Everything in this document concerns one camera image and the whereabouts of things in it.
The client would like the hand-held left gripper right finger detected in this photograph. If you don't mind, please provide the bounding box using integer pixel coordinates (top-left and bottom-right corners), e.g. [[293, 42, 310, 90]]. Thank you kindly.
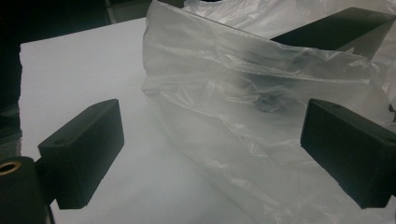
[[300, 98, 396, 210]]

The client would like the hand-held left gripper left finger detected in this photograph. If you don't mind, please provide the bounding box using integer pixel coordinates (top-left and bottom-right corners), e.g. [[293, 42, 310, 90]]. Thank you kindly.
[[37, 98, 125, 210]]

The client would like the translucent white plastic bag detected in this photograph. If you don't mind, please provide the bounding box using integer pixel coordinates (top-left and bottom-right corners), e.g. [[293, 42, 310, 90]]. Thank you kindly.
[[141, 0, 396, 224]]

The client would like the black box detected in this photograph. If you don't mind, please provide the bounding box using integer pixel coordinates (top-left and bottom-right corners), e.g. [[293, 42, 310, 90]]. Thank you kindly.
[[270, 7, 396, 61]]

